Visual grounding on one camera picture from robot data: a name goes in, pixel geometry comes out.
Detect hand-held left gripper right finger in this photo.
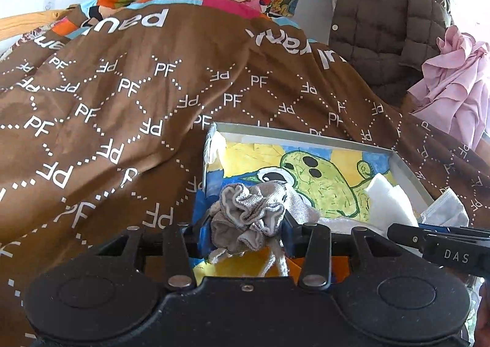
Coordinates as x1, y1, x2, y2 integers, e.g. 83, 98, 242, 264
283, 215, 403, 291

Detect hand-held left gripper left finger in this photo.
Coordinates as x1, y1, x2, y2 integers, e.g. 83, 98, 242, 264
95, 219, 211, 291

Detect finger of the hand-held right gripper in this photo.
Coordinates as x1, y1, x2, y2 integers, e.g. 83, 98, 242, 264
386, 222, 490, 253

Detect white foam sheet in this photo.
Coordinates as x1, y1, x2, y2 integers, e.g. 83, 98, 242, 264
363, 174, 420, 230

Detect grey drawstring pouch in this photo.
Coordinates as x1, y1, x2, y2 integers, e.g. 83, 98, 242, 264
207, 181, 321, 278

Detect grey pleated face mask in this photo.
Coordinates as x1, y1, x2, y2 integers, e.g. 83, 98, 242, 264
420, 190, 470, 227

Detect grey tray with painted picture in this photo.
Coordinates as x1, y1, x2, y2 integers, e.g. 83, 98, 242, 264
194, 122, 436, 283

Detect brown printed blanket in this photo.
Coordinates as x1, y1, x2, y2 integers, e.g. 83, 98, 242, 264
0, 0, 490, 332

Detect pink garment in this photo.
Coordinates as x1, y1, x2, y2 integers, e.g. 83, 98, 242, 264
407, 24, 490, 151

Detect brown quilted jacket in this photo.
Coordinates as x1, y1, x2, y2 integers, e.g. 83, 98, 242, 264
327, 0, 455, 103

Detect patterned bed sheet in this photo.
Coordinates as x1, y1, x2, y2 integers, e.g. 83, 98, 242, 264
13, 24, 56, 49

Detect wooden bed rail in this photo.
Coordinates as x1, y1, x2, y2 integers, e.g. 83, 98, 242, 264
0, 8, 74, 42

